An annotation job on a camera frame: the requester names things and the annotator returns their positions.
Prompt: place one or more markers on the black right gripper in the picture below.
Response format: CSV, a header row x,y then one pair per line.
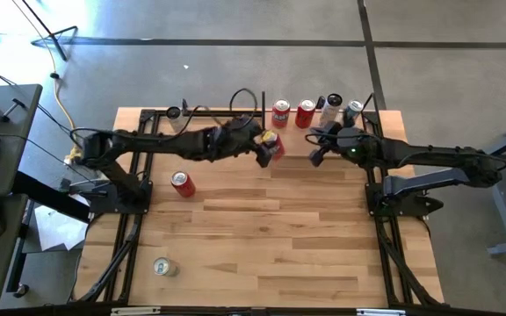
x,y
347,142

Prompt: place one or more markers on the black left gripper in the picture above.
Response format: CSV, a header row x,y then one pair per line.
x,y
244,135

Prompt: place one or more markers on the red Fanta strawberry can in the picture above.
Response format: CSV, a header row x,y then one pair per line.
x,y
280,116
278,149

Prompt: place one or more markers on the red Coca-Cola can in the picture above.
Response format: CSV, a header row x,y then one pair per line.
x,y
183,184
305,115

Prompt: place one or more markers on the white Celsius can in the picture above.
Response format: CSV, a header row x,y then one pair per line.
x,y
330,109
174,113

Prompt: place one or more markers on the blue and silver can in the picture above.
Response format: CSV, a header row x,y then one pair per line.
x,y
352,112

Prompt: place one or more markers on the plain silver beverage can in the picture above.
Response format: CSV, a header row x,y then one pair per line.
x,y
165,266

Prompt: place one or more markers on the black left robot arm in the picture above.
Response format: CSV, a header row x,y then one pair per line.
x,y
156,142

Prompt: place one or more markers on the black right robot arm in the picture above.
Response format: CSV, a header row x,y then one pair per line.
x,y
433,155

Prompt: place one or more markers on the black tripod stand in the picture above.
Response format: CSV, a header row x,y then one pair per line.
x,y
59,52

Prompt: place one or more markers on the white paper sheet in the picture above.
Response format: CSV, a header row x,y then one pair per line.
x,y
55,228

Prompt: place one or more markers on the black side desk base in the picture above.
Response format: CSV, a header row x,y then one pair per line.
x,y
42,193

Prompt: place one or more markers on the grey side desk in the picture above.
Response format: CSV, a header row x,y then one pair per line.
x,y
2,263

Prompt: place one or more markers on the wooden shelf with black frame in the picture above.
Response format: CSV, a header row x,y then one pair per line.
x,y
297,142

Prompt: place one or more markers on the small black camera post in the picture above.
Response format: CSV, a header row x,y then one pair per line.
x,y
185,105

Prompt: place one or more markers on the black aluminium table frame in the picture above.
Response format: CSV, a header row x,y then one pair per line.
x,y
146,116

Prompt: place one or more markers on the silver metal bracket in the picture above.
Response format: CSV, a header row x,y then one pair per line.
x,y
135,311
380,312

